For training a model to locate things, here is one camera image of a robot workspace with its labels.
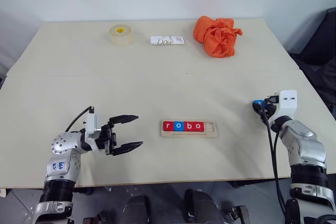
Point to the white Dove soap box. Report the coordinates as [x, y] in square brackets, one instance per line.
[165, 41]

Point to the blue plastic object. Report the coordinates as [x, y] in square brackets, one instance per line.
[258, 102]

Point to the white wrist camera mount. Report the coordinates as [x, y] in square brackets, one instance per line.
[287, 100]
[92, 124]

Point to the blue letter o block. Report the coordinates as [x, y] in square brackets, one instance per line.
[175, 129]

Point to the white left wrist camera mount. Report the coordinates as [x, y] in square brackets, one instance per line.
[92, 124]

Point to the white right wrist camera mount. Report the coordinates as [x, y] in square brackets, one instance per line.
[287, 100]

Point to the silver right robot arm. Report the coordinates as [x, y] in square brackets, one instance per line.
[302, 142]

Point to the red letter o block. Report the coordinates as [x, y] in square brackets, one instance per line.
[196, 129]

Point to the crumpled orange cloth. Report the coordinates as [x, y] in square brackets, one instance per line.
[215, 40]

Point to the clear tape roll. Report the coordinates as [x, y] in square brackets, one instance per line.
[121, 36]

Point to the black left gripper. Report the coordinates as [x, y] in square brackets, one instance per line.
[108, 137]

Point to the red letter r block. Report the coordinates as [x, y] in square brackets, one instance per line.
[166, 129]

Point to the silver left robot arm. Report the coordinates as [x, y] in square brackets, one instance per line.
[63, 142]

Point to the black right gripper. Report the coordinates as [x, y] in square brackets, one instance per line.
[270, 106]

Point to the black chair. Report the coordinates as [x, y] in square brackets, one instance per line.
[323, 51]

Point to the red letter b block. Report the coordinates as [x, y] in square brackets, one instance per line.
[186, 129]

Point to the wooden letter block tray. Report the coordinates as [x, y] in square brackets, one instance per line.
[210, 133]

